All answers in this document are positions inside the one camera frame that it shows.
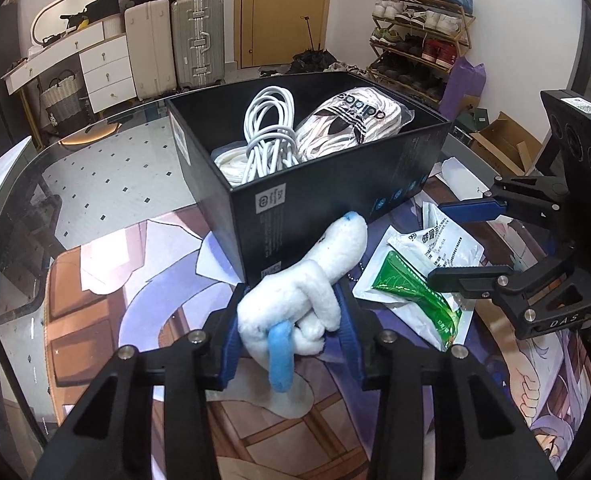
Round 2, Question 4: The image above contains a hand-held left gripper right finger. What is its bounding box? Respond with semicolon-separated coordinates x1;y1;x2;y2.
333;277;559;480

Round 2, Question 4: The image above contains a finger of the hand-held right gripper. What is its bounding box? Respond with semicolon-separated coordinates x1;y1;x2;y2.
428;247;576;311
438;172;571;233

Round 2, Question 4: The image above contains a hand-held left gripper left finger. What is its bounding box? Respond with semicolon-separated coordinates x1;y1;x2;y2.
32;282;248;480

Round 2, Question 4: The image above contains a white medicine packet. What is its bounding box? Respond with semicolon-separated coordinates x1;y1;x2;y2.
389;202;483;273

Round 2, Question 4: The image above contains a green white sachet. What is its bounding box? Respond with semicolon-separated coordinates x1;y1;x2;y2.
353;240;473;352

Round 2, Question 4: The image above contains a white blue plush toy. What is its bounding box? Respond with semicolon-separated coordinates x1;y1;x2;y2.
238;211;369;393

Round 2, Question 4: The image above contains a black cardboard box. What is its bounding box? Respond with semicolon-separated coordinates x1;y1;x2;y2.
165;71;451;286

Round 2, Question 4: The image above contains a white cloth roll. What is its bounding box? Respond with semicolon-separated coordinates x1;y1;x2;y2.
214;146;256;184

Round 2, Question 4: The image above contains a white cable coil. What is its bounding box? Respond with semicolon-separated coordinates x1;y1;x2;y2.
242;86;301;183

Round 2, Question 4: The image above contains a cream rounded object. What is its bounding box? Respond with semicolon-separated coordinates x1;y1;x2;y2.
438;157;496;198

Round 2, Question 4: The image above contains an open cardboard box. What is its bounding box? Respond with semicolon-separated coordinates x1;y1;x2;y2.
468;110;546;176

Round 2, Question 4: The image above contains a dark green box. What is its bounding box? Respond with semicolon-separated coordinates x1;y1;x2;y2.
453;110;491;136

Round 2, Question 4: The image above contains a printed cartoon table mat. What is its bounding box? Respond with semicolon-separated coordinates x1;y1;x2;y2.
45;185;591;480

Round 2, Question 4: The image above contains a purple bag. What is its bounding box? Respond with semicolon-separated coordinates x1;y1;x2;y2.
438;55;486;116

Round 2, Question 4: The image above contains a wooden shoe rack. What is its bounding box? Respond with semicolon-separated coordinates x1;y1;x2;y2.
365;0;476;106

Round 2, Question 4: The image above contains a pile of shoes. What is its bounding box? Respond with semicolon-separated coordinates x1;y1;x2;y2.
260;57;371;78

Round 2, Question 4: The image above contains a black umbrella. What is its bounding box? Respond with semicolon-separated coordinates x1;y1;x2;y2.
288;15;339;73

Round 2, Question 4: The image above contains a tan wooden door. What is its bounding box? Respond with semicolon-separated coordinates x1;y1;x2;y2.
234;0;333;68

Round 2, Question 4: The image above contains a woven basket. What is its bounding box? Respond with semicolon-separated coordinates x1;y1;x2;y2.
40;72;93;133

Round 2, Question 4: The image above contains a white dresser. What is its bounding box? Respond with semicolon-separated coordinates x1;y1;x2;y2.
1;17;136;116

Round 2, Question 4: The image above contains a beige suitcase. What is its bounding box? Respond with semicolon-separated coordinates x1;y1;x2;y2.
124;0;178;101

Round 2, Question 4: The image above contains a silver suitcase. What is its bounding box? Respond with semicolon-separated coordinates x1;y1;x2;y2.
170;0;226;88

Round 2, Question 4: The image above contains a black bag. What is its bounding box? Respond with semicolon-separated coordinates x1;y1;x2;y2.
82;0;121;23

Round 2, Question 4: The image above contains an oval white mirror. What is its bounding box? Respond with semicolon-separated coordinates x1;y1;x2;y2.
30;0;103;48

